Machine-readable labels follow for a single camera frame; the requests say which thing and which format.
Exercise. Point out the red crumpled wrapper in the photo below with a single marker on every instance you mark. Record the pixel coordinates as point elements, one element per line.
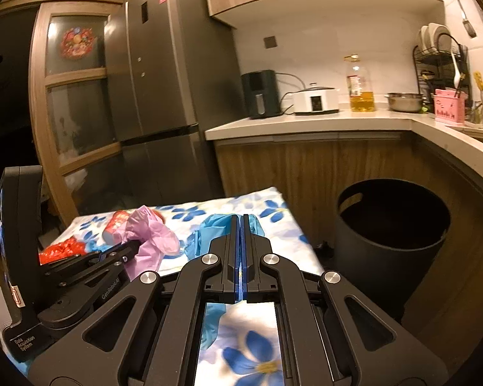
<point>62,250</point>

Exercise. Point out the black round trash bin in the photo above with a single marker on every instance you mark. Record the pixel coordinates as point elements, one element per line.
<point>387,234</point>

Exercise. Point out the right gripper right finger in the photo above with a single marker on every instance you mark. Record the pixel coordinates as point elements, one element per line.
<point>330,333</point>

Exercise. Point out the white rice cooker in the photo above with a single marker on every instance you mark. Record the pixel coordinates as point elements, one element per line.
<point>315,100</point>

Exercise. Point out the black air fryer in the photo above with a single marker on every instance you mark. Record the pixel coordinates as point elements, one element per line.
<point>261,97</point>

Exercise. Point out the blue plastic glove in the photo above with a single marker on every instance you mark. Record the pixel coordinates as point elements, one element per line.
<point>198,242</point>

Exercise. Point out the dark grey refrigerator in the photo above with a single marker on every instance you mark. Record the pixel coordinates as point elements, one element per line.
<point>172,75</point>

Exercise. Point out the white ladle spoon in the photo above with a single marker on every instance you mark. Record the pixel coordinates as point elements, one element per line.
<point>457,74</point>

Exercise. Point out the red round door decoration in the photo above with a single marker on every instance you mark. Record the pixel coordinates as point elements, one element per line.
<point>77,43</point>

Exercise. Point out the pink utensil holder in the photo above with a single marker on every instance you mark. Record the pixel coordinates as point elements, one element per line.
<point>449,106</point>

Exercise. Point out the cooking oil bottle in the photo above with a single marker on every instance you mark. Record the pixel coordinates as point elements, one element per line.
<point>361,93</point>

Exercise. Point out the red paper cup right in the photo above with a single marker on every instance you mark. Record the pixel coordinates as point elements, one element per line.
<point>115,228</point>

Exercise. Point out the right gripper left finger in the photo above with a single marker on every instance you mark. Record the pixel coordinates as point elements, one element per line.
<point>149,333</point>

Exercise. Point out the wooden glass door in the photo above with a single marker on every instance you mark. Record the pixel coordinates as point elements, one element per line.
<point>70,114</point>

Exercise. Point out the hanging metal spatula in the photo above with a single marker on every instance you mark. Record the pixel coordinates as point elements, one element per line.
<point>471,32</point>

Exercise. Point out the wooden lower cabinets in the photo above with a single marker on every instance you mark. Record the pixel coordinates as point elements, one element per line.
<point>311,170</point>

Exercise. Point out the pink plastic bag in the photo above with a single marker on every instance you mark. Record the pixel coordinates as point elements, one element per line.
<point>156,240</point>

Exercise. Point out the blue floral tablecloth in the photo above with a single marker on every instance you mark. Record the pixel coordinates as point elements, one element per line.
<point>105,329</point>

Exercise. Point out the white plates in rack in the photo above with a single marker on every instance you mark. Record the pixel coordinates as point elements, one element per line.
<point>434,37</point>

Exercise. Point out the brown wall socket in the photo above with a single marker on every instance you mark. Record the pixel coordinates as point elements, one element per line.
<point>270,42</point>

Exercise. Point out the steel mixing bowl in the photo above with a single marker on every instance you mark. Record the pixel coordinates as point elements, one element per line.
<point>404,102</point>

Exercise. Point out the black dish rack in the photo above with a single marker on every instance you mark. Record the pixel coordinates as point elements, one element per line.
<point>435,71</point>

